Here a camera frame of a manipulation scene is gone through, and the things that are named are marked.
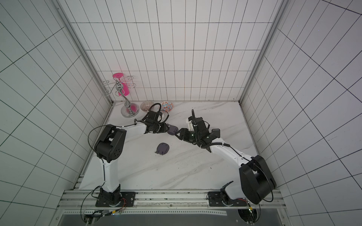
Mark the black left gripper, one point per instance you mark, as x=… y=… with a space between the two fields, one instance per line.
x=164 y=125

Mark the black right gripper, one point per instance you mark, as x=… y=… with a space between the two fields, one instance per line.
x=185 y=134

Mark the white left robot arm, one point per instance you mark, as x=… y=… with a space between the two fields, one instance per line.
x=109 y=147

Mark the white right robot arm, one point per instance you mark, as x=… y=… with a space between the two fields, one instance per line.
x=256 y=178

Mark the chrome cup holder stand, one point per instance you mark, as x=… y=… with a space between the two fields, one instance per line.
x=129 y=110

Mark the brown striped glass bowl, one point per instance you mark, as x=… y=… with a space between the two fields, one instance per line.
x=146 y=105

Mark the pink plastic cup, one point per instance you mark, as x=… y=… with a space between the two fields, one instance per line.
x=121 y=87

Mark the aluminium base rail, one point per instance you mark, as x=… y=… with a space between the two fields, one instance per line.
x=214 y=202

